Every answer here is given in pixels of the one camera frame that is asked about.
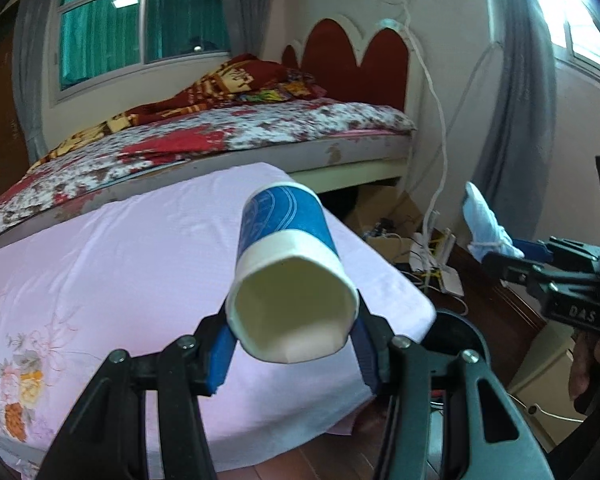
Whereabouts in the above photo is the grey curtain left of window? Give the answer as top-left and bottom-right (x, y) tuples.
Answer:
(12, 0), (52, 165)

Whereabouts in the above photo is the bed frame with red headboard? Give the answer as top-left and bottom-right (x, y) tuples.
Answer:
(0, 18), (422, 248)

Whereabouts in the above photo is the blue white paper cup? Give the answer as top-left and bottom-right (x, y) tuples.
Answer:
(225, 182), (360, 364)

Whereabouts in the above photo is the red patterned blanket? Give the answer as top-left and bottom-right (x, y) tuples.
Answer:
(30, 53), (326, 170)

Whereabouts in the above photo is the black trash bucket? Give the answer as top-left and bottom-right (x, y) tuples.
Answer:
(419, 308), (491, 406)

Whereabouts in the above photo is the white power cable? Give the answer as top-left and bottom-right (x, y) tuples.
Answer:
(374, 0), (454, 291)

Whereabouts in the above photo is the white router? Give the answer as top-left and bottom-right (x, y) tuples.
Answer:
(408, 228), (464, 298)

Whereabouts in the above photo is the floral bed sheet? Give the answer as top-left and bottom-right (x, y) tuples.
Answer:
(0, 98), (416, 235)

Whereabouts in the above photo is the pink floral table cloth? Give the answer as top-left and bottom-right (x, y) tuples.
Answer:
(0, 160), (438, 476)

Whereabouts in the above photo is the person right hand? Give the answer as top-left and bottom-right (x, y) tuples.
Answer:
(568, 330), (600, 416)

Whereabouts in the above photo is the window with green curtain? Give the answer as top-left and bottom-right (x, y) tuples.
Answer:
(54, 0), (230, 98)

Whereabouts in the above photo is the grey curtain by window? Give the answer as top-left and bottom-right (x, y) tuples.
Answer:
(220, 0), (282, 59)

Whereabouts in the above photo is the cardboard box under bed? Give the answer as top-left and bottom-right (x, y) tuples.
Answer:
(344, 185), (424, 264)

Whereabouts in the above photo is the light blue glove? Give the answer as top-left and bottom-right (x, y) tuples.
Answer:
(462, 182), (524, 262)

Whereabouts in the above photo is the grey curtain right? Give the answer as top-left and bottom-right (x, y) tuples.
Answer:
(474, 0), (556, 238)

